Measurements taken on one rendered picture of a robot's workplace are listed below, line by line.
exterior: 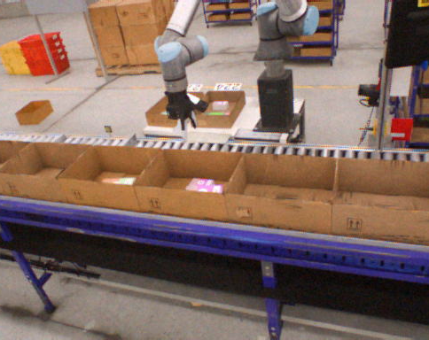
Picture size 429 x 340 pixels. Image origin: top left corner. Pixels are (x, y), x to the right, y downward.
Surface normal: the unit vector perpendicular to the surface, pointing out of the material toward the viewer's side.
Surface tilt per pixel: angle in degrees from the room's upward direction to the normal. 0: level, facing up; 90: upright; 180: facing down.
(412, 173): 89
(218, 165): 89
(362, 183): 89
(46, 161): 89
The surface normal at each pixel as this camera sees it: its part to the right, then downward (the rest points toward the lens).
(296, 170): -0.32, 0.55
